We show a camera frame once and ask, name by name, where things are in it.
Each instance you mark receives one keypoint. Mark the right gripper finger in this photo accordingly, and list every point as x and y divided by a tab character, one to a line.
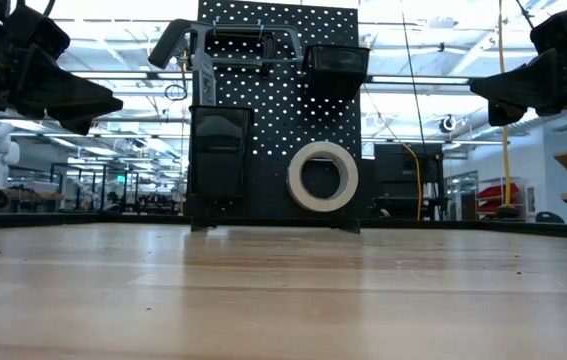
523	82
505	114

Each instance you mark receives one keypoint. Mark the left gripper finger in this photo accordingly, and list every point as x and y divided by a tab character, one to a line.
80	126
63	92

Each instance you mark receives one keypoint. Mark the grey hacksaw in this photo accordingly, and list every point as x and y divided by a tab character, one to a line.
173	40

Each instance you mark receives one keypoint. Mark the white tape roll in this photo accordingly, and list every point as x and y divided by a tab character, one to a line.
297	190

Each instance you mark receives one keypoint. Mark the silver peg hook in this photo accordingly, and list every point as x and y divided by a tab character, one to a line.
215	25
261	26

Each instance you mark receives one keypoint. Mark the red storage bin stack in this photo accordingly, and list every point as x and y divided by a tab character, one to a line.
500	192

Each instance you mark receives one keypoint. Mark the black rounded chair back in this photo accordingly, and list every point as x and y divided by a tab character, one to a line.
549	217

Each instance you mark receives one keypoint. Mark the black cabinet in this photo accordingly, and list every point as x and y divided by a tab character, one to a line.
398	170

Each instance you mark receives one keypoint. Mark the tall narrow black bin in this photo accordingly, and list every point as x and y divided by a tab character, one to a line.
220	150

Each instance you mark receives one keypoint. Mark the wide black bin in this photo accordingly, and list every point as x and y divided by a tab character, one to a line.
335	70

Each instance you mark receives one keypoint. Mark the black metal pegboard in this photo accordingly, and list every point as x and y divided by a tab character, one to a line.
288	115

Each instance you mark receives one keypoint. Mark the black aluminium table frame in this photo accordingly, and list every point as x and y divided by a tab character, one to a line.
38	220

